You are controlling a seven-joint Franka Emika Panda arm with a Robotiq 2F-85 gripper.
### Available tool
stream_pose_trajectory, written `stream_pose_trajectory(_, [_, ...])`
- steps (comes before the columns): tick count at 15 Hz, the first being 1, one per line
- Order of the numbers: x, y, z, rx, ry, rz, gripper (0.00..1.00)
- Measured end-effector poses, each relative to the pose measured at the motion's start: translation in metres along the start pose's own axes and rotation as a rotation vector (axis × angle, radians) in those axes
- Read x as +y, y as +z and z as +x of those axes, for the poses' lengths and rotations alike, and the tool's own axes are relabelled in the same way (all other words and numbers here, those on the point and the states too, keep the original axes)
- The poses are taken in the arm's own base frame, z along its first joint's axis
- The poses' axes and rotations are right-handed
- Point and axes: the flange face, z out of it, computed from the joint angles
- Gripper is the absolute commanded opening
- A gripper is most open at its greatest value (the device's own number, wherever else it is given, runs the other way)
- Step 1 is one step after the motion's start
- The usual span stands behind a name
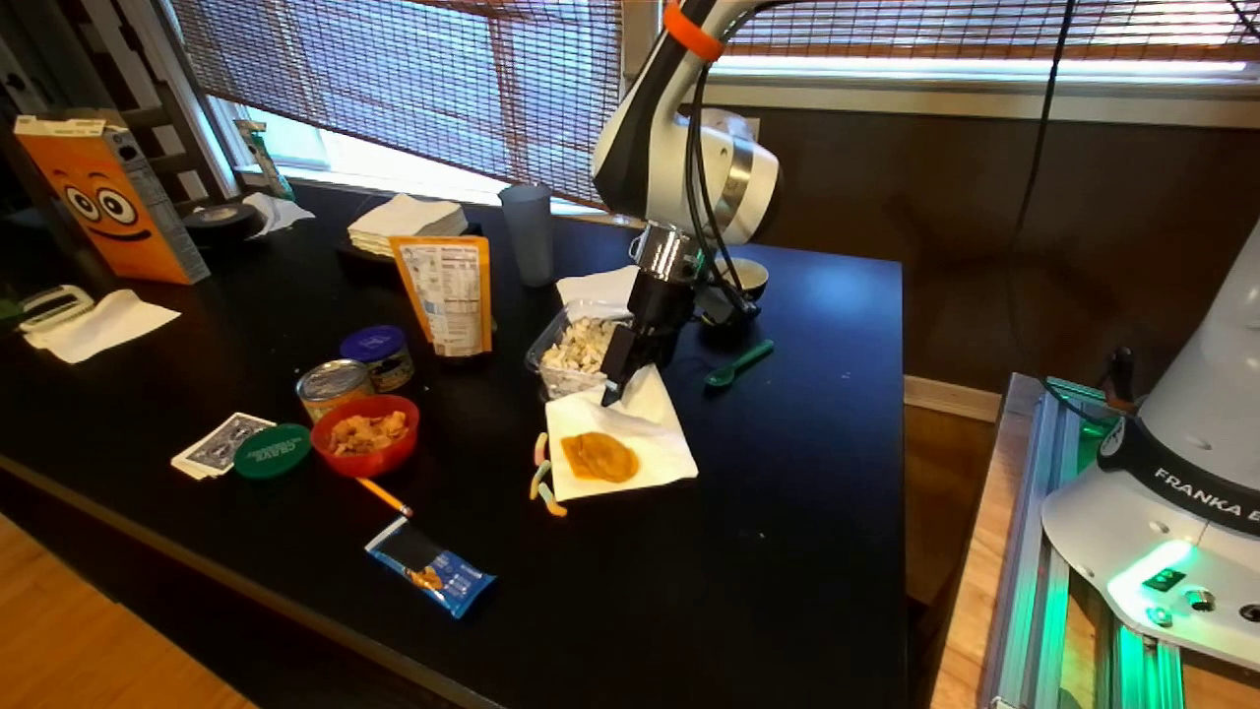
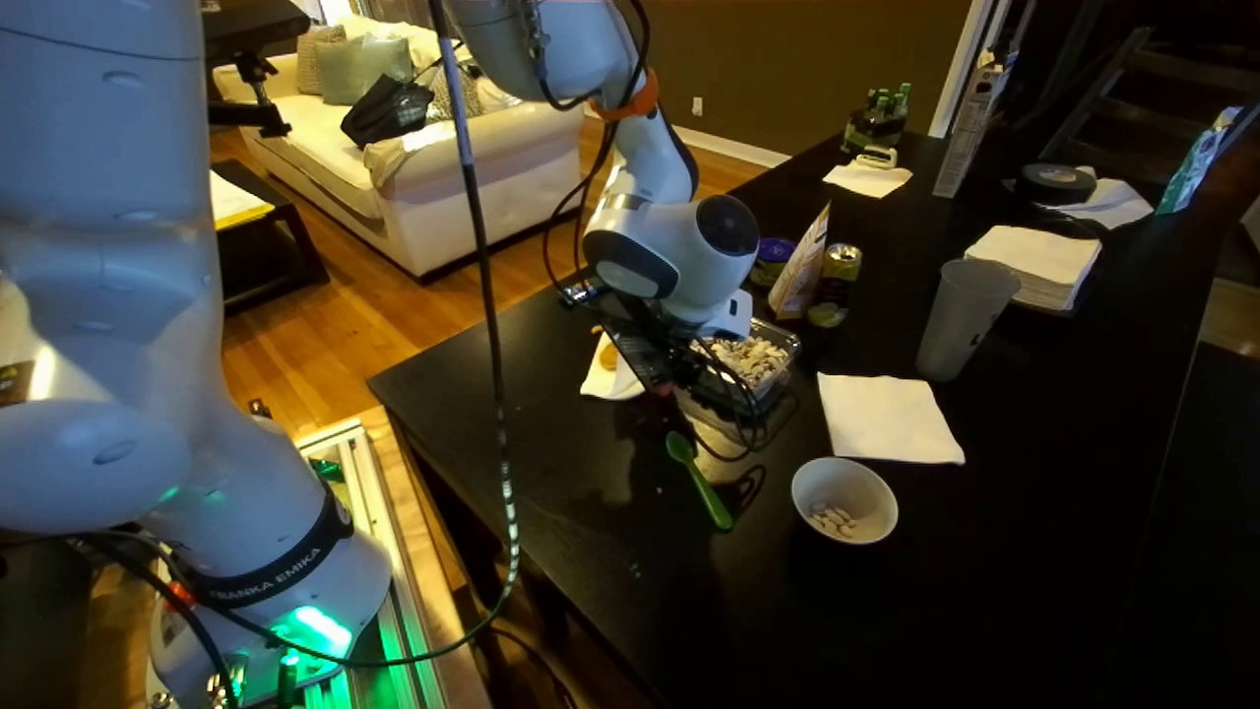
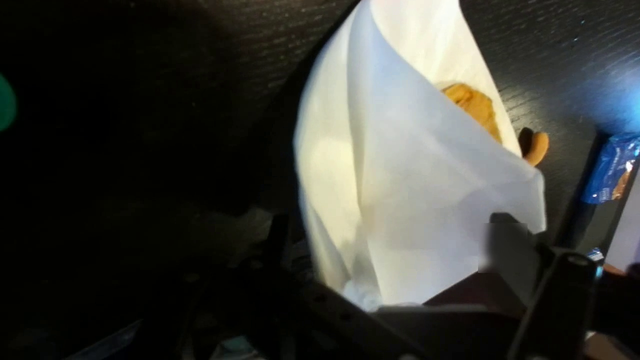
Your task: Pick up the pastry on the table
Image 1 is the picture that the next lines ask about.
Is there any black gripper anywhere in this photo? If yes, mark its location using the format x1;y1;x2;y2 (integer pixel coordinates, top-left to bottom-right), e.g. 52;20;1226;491
598;267;699;411

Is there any white paper napkin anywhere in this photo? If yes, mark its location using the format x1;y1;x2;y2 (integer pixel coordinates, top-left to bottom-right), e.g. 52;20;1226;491
539;364;699;505

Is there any golden brown pastry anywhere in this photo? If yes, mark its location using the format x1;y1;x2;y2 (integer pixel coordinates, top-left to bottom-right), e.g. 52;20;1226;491
560;428;647;488

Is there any clear plastic seed container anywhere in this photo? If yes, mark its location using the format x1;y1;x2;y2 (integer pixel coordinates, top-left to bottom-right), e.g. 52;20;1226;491
525;306;647;402

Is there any green plastic spoon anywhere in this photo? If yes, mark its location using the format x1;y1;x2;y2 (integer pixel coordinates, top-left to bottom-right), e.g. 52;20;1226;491
699;334;779;396

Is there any grey plastic cup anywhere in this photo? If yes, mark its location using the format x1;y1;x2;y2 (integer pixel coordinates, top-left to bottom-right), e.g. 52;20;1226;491
496;180;560;292

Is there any orange pouch with label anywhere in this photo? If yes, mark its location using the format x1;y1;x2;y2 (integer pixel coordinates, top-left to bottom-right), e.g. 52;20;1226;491
387;233;496;364

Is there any jar with blue lid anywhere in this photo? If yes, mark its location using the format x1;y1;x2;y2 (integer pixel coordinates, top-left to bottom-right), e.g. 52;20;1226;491
338;322;417;396

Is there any red bowl with snacks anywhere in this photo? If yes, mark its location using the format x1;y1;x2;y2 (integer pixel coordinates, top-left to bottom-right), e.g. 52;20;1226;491
305;392;425;480

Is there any orange pencil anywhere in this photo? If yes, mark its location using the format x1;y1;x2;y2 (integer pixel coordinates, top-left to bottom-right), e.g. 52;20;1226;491
351;472;412;519

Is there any blue snack bar wrapper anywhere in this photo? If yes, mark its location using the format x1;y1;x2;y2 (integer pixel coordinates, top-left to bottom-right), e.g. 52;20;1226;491
361;514;498;624

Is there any silver tin can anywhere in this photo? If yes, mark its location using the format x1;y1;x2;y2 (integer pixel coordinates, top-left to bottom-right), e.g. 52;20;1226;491
292;356;379;425

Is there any large bamboo window blind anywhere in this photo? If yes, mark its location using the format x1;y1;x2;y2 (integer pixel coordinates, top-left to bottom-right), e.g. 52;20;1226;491
168;0;624;209

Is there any green round lid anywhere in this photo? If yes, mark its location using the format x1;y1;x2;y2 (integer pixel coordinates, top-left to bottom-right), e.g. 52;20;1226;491
233;421;316;484

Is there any small white paper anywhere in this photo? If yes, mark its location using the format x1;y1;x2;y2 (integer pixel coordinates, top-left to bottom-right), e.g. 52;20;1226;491
241;188;317;239

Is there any black white card packet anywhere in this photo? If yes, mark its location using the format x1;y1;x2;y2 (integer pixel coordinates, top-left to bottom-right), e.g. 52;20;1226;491
164;411;279;484

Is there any black round disc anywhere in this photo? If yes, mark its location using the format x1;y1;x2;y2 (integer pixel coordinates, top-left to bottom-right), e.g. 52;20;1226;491
181;192;267;249

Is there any narrow bamboo window blind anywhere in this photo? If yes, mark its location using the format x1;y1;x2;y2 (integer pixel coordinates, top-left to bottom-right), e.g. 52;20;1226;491
731;0;1260;65

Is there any white paper sheet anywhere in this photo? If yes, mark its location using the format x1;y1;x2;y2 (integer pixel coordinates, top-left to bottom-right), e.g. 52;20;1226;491
21;287;183;368

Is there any orange cartoon face box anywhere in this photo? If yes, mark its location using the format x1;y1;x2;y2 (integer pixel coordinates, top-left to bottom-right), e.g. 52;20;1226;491
11;112;212;287

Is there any small white device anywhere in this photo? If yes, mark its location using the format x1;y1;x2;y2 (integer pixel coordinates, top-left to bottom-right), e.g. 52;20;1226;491
11;279;98;331

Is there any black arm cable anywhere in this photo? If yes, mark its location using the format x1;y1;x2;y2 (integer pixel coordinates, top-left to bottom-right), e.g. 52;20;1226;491
678;65;773;339

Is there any orange velcro strap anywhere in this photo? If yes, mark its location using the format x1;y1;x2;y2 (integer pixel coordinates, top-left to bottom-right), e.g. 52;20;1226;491
656;0;729;67

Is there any aluminium robot stand frame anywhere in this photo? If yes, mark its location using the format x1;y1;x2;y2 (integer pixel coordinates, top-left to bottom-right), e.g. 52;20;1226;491
975;369;1260;709

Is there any black hanging cable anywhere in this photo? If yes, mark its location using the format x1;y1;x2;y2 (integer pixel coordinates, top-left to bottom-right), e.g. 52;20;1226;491
1005;0;1084;388

